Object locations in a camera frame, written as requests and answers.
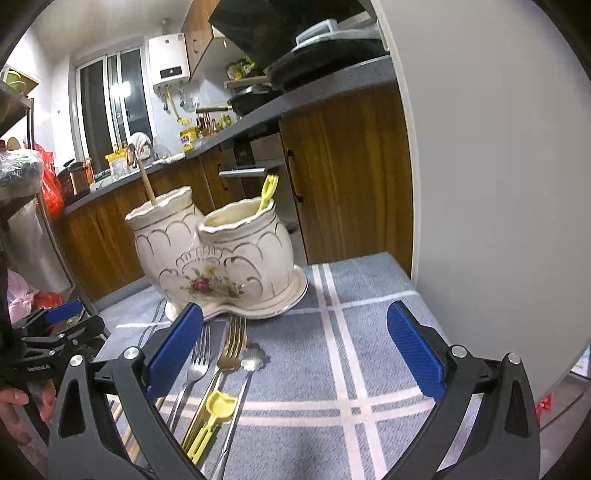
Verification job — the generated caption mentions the yellow plastic spoon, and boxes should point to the yellow plastic spoon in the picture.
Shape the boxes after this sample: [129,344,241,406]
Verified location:
[184,390,238,466]

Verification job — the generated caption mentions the row of condiment bottles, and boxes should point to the row of condiment bottles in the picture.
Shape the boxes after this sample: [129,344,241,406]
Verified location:
[196,113,238,137]

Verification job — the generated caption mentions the metal shelf rack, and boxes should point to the metal shelf rack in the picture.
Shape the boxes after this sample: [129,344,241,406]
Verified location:
[0,85,107,333]

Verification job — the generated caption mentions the black wok with wooden handle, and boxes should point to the black wok with wooden handle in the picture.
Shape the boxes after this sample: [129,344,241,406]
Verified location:
[196,85,282,116]

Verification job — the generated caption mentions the large black wok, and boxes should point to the large black wok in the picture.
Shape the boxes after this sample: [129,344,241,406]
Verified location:
[265,46,391,90]

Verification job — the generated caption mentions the person's left hand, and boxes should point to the person's left hand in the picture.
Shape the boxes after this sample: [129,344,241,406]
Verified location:
[0,387,57,444]

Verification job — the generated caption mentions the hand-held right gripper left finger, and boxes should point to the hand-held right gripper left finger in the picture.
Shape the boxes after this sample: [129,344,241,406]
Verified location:
[46,302,208,480]

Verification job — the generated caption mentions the green snack packages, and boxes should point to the green snack packages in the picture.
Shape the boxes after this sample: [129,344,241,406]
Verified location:
[226,58,259,81]

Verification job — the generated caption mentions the silver fork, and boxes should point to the silver fork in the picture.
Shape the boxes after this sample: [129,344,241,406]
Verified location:
[165,325,212,432]

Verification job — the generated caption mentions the white cloth bundle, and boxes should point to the white cloth bundle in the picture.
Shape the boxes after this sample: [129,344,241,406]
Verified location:
[129,132,153,160]

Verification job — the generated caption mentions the sliding glass window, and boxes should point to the sliding glass window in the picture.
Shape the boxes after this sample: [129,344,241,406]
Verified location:
[76,46,153,160]

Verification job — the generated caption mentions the dark grey countertop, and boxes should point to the dark grey countertop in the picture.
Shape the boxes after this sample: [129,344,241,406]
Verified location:
[60,53,398,217]

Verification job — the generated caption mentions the yellow food package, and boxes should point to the yellow food package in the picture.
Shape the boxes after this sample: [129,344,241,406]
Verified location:
[105,150,129,178]

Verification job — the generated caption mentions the yellow plastic fork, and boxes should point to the yellow plastic fork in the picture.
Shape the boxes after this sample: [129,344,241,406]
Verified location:
[257,173,279,214]

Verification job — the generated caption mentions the stacked bowls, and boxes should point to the stacked bowls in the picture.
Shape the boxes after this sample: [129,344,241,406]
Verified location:
[2,69,40,95]

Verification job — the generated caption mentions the black range hood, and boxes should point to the black range hood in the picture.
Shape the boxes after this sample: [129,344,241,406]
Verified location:
[209,0,379,70]

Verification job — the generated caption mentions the gold fork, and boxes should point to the gold fork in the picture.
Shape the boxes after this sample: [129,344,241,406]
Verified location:
[181,316,247,455]

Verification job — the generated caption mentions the white water heater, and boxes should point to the white water heater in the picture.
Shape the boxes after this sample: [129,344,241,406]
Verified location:
[148,33,191,88]

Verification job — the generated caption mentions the silver spoon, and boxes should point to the silver spoon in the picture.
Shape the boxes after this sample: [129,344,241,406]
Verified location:
[210,347,267,480]

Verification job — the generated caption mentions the grey plaid tablecloth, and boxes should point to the grey plaid tablecloth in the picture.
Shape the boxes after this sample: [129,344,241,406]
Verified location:
[90,251,490,480]

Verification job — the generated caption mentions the grey pot lid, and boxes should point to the grey pot lid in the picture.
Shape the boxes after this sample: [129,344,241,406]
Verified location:
[293,18,384,49]

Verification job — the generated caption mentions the cream floral ceramic utensil holder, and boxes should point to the cream floral ceramic utensil holder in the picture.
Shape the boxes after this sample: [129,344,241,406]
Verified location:
[126,186,309,322]

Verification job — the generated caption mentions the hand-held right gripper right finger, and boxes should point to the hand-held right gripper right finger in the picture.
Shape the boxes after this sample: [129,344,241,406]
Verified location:
[387,300,541,480]

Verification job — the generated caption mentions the brown canister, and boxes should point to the brown canister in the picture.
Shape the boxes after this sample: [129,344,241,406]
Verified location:
[58,159,90,199]

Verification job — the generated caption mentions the yellow hanging ladle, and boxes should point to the yellow hanging ladle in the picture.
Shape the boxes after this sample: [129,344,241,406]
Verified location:
[168,90,192,125]

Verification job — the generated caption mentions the clear bag of greens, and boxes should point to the clear bag of greens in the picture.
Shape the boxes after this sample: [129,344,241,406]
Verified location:
[0,148,44,201]

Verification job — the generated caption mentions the stainless steel oven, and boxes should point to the stainless steel oven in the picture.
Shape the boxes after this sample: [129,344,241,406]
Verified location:
[219,134,301,236]

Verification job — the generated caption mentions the wooden wall cabinet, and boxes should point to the wooden wall cabinet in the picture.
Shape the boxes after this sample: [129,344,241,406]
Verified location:
[181,0,227,81]

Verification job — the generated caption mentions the wooden base cabinets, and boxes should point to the wooden base cabinets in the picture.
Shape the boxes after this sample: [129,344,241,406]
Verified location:
[53,83,414,301]

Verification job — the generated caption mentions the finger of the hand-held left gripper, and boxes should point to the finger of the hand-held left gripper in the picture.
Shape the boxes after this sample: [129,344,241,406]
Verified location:
[21,315,106,358]
[14,300,85,330]

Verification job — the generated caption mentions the pink plastic bag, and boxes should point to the pink plastic bag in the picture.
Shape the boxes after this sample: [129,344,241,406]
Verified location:
[7,270,40,324]

